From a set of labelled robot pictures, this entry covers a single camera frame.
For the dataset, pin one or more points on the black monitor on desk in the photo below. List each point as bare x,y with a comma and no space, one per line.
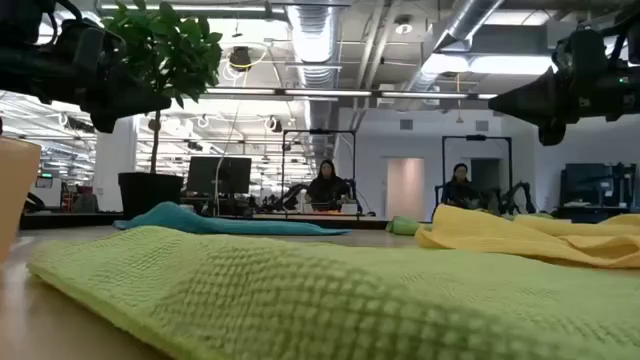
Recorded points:
585,182

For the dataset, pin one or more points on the person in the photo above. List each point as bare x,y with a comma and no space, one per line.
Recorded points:
327,190
460,192

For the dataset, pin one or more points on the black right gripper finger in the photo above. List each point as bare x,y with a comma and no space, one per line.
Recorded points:
530,100

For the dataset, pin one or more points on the grey wall air vent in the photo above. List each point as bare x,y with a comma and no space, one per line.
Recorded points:
481,125
406,124

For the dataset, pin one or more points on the round ceiling smoke detector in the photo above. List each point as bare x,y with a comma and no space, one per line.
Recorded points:
404,27

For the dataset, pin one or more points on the black ceiling device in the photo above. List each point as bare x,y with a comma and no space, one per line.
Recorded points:
240,57

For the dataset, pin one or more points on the wooden background workbench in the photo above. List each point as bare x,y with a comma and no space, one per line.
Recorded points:
310,216

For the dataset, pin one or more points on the smooth green microfiber towel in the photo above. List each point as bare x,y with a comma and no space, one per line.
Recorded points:
402,226

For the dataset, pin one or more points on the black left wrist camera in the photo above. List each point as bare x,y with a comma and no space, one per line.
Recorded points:
85,40

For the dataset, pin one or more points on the black background robot arm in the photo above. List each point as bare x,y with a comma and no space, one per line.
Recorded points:
290,195
515,197

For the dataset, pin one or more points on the teal microfiber towel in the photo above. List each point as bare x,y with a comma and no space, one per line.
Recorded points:
200,222

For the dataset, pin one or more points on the green leafy indoor tree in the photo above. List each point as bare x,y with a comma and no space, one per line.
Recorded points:
165,50

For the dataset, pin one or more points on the silver corrugated ceiling duct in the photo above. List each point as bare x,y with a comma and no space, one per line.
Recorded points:
315,35

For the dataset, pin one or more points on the black computer monitor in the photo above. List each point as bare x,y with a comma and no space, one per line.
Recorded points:
220,175

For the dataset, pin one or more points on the light green waffle microfiber towel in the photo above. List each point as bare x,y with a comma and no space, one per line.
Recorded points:
300,300

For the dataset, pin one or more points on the silver smooth ceiling duct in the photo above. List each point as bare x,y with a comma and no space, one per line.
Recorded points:
465,20

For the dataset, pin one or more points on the yellow microfiber towel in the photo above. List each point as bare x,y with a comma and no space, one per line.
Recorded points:
500,235

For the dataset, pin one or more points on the white building column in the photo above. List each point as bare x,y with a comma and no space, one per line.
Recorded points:
115,170

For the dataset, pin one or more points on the black metal rig frame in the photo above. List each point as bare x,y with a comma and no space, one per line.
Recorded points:
320,131
475,137

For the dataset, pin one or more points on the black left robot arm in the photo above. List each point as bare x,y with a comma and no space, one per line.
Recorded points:
25,60

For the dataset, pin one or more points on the long ceiling light strip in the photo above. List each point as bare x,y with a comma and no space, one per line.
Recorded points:
487,96
425,95
300,92

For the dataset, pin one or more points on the black plant pot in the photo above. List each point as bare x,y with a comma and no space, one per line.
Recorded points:
150,195

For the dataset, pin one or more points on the pale pink door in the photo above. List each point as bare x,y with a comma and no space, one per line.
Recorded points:
405,190

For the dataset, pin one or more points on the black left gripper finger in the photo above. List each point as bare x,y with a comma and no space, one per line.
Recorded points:
135,100

